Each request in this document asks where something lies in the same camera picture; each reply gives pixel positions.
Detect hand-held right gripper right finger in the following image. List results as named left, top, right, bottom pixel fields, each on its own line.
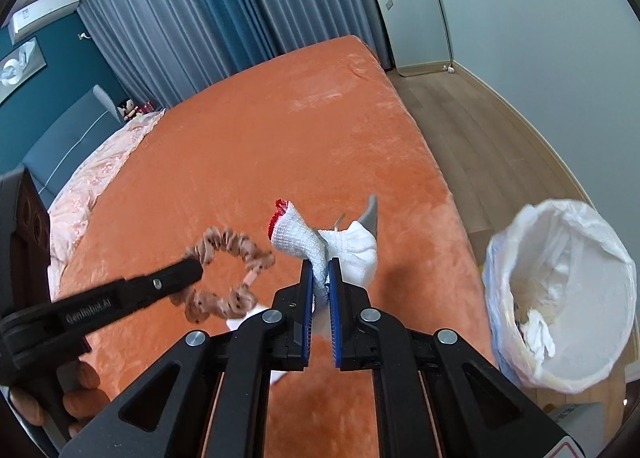
left=329, top=258, right=586, bottom=458

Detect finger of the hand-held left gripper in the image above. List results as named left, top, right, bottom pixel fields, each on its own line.
left=122, top=257, right=203, bottom=311

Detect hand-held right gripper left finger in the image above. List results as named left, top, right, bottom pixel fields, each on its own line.
left=60, top=260, right=316, bottom=458

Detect brown dotted scrunchie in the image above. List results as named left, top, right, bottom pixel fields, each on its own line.
left=167, top=227, right=277, bottom=323

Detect white sock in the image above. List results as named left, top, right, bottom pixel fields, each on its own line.
left=317, top=195, right=381, bottom=289

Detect white knit glove red cuff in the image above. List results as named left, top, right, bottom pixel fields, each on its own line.
left=267, top=199, right=333, bottom=311

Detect trash bin with white liner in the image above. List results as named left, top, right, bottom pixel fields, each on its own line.
left=482, top=199, right=638, bottom=394

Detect person's left hand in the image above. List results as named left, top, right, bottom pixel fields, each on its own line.
left=10, top=363, right=101, bottom=435

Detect dark wooden cabinet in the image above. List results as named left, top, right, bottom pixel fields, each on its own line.
left=17, top=173, right=52, bottom=261

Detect pink embroidered quilt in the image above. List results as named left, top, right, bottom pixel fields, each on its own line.
left=47, top=110, right=166, bottom=279

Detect blue padded headboard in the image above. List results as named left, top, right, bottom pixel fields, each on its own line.
left=22, top=85, right=126, bottom=199

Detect stuffed toys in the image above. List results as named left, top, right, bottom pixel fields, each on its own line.
left=117, top=98, right=156, bottom=121

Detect orange plush blanket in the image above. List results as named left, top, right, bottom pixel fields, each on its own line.
left=47, top=35, right=501, bottom=458

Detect grey white box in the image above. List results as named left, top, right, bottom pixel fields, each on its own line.
left=542, top=402, right=608, bottom=458

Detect blue curtain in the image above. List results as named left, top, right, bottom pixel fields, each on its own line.
left=182, top=0, right=281, bottom=88

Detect white air conditioner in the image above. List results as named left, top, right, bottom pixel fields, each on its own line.
left=9, top=0, right=82, bottom=44

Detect standing floor mirror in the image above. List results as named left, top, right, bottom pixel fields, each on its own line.
left=352, top=0, right=455, bottom=76

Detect framed wall picture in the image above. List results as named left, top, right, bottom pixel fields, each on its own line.
left=0, top=36, right=46, bottom=101

